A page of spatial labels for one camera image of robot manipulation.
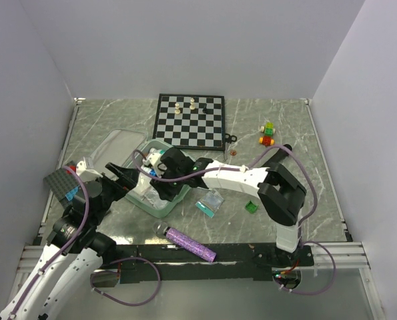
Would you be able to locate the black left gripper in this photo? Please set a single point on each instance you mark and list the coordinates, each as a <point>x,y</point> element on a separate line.
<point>127,179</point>

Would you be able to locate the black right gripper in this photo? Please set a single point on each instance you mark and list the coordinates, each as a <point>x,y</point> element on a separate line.
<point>162,188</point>

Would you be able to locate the white medicine bottle green label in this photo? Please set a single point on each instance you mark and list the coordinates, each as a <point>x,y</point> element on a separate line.
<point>153,152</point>

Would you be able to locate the blue white bandage roll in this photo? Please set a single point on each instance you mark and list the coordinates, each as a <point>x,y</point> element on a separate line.
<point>150,171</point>

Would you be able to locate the white gauze pad packet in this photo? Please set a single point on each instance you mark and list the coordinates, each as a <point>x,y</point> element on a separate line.
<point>141,189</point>

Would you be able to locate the black binder clip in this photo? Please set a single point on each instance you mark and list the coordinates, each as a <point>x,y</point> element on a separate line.
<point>230,138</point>

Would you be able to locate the alcohol wipe sachets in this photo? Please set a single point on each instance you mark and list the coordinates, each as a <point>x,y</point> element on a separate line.
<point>154,199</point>

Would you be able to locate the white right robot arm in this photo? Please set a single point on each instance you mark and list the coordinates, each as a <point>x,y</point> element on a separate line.
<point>281,194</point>

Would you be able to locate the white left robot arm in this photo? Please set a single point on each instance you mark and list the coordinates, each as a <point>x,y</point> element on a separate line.
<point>74,248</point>

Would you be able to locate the mint green medicine case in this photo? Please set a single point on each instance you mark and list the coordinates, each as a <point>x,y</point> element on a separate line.
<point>117,148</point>

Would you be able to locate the blue lego brick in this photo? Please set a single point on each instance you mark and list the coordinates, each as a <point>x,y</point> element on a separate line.
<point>71,194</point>

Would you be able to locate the black white chessboard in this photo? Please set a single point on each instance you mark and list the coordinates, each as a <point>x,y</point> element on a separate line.
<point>191,130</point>

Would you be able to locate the grey lego baseplate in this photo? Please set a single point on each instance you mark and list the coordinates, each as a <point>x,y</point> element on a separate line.
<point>60,182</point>

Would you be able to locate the cream chess pawn left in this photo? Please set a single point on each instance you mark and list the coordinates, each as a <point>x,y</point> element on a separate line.
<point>177,109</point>

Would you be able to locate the cream chess pawn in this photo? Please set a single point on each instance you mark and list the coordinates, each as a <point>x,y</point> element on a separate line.
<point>192,104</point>
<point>177,109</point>

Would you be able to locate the cream chess pawn right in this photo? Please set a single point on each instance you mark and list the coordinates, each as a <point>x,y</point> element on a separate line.
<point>192,104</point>

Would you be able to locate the purple glitter microphone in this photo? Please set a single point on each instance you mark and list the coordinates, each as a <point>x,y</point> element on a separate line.
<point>162,229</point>

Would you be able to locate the green plastic clip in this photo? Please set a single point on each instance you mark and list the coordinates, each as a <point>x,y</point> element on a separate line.
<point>251,207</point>

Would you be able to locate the colourful toy block car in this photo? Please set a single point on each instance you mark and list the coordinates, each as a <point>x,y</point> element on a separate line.
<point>267,131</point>

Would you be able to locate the black tube orange cap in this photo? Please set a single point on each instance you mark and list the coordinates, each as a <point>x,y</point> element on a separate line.
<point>281,154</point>

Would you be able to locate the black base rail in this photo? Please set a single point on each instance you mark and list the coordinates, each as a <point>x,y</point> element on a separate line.
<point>168,262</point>

